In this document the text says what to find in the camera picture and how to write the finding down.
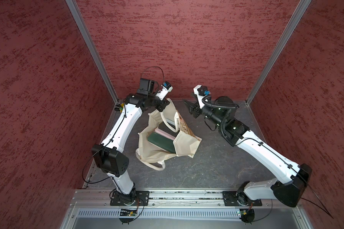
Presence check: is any green pencil case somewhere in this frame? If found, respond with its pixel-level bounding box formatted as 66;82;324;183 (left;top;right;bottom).
147;132;176;154

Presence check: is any cream floral canvas tote bag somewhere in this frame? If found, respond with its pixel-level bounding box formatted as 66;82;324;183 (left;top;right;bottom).
136;98;202;171

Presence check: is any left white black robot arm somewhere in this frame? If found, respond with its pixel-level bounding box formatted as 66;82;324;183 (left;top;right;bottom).
91;78;173;206

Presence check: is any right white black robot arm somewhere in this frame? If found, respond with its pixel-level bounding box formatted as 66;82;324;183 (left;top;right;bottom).
184;95;312;208

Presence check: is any pink pencil case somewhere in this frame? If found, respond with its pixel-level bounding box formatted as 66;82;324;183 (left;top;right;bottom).
154;128;178;141

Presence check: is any yellow cup with pens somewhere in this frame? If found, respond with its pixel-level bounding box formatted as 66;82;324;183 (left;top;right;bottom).
114;103;124;113

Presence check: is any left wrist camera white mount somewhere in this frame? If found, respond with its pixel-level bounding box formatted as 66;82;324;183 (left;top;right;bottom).
156;81;173;100

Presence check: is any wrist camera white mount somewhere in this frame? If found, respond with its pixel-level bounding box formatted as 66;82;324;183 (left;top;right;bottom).
194;85;211;109
156;81;173;100

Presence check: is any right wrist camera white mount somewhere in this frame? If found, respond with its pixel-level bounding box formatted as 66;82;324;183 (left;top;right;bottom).
194;85;211;109

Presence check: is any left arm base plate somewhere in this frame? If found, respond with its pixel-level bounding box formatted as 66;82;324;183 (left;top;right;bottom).
110;190;150;207

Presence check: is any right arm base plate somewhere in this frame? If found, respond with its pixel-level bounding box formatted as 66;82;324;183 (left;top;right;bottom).
222;191;262;207

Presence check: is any aluminium front rail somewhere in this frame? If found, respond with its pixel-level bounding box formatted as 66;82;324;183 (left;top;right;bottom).
71;188;302;208

